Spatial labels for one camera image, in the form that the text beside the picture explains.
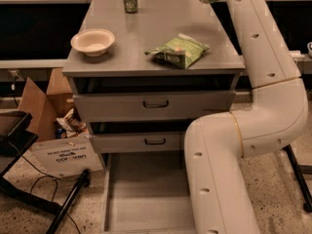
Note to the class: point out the black stand leg right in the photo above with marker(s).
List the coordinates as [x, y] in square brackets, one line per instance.
[299, 171]

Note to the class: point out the brown cardboard box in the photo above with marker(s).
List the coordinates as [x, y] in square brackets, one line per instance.
[63, 146]

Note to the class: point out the grey bottom drawer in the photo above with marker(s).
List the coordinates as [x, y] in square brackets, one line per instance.
[147, 193]

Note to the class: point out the grey top drawer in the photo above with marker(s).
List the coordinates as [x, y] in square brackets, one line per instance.
[151, 106]

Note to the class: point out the grey middle drawer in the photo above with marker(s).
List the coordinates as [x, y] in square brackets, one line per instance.
[138, 142]

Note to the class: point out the green snack bag front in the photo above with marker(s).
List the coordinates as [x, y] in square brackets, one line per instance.
[182, 51]

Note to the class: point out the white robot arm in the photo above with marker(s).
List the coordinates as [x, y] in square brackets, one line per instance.
[214, 144]

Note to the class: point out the grey drawer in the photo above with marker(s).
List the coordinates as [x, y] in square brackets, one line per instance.
[138, 142]
[151, 106]
[147, 193]

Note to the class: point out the white paper bowl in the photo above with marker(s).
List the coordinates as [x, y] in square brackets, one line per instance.
[93, 42]

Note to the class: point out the white power adapters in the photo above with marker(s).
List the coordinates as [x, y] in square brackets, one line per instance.
[297, 55]

